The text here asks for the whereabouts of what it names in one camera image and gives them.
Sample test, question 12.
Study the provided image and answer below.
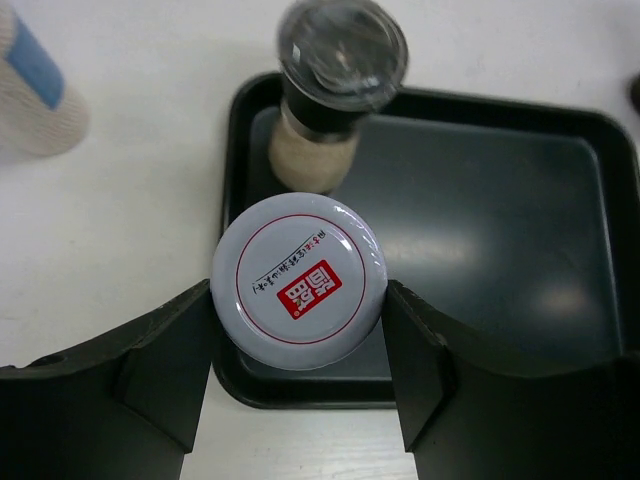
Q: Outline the black rectangular tray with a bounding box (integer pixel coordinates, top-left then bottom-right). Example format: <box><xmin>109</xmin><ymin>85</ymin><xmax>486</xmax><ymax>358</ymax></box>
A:
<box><xmin>213</xmin><ymin>72</ymin><xmax>640</xmax><ymax>410</ymax></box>

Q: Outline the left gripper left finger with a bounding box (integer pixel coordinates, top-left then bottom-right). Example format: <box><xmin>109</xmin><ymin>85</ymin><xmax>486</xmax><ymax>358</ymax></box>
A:
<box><xmin>1</xmin><ymin>281</ymin><xmax>211</xmax><ymax>479</ymax></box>

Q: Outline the clear-top pepper grinder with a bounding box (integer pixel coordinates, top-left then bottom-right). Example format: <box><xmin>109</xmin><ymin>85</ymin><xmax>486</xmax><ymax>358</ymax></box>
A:
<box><xmin>268</xmin><ymin>1</ymin><xmax>409</xmax><ymax>194</ymax></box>

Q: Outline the silver-cap white bottle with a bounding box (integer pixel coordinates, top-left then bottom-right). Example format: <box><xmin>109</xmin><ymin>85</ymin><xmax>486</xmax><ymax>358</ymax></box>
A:
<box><xmin>1</xmin><ymin>1</ymin><xmax>90</xmax><ymax>157</ymax></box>

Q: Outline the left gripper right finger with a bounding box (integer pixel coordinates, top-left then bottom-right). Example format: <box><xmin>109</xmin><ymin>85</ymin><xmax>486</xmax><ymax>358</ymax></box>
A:
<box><xmin>382</xmin><ymin>281</ymin><xmax>639</xmax><ymax>479</ymax></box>

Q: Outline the white-lid dark sauce jar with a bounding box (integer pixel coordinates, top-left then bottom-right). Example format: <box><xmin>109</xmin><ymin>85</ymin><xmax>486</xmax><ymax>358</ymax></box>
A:
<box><xmin>210</xmin><ymin>193</ymin><xmax>388</xmax><ymax>371</ymax></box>

